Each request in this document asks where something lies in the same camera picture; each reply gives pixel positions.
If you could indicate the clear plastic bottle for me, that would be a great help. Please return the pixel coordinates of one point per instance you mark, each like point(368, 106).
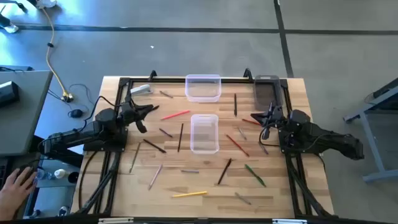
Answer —
point(43, 175)

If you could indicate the clear narrow plastic bin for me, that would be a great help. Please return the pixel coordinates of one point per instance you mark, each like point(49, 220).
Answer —
point(204, 133)

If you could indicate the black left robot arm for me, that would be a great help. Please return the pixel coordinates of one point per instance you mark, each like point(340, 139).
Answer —
point(77, 137)

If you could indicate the small white bottle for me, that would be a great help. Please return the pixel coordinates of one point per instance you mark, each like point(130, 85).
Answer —
point(60, 173)

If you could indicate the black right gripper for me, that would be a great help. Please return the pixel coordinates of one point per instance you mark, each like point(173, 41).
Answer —
point(275, 116)

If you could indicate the black round cap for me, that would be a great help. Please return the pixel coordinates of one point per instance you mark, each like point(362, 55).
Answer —
point(73, 177)

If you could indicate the yellow pencil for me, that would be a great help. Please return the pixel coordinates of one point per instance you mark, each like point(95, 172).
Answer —
point(189, 194)

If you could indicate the silver metal bracket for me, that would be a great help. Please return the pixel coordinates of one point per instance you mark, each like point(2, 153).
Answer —
point(115, 220)
point(289, 221)

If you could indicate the person's hand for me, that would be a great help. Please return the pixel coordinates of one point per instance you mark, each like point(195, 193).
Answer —
point(14, 193)

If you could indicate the olive green pencil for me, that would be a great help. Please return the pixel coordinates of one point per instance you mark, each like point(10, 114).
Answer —
point(135, 157)

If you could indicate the dark red pencil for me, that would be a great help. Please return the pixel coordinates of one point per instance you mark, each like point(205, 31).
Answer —
point(247, 120)
point(237, 145)

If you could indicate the dark brown pencil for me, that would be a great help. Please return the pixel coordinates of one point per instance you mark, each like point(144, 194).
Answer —
point(180, 137)

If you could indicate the grey desk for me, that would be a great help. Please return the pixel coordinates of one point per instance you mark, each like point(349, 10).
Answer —
point(18, 124)

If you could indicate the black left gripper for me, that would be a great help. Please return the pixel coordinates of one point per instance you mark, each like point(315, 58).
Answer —
point(128, 112)

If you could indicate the green pen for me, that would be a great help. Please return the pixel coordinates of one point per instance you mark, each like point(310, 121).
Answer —
point(255, 175)

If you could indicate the clear wide plastic bin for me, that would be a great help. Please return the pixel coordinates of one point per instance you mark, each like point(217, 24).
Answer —
point(203, 93)

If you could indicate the dark grey printed crayon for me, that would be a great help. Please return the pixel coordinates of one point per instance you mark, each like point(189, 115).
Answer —
point(190, 171)

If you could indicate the grey metal table leg frame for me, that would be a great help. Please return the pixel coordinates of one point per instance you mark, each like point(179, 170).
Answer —
point(371, 143)

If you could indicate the bright red pencil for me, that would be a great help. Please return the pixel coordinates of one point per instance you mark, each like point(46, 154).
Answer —
point(175, 115)

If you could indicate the black desktop device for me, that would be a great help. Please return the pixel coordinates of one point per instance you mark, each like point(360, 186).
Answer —
point(7, 93)

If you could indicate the smoky grey plastic bin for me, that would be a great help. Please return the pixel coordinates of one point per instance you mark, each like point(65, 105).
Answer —
point(265, 93)

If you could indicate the bluish purple crayon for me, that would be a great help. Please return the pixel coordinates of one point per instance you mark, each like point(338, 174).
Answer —
point(263, 148)

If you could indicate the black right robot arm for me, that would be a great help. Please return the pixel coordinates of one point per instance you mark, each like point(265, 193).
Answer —
point(326, 140)

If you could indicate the black pen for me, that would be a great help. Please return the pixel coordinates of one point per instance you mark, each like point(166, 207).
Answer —
point(154, 146)
point(235, 105)

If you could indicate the grey stapler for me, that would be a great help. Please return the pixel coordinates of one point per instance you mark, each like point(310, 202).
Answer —
point(141, 90)

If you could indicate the pink mechanical pencil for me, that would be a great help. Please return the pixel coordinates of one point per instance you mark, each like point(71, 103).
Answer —
point(155, 177)

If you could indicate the black round floor device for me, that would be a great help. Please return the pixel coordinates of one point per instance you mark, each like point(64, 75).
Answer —
point(75, 113)

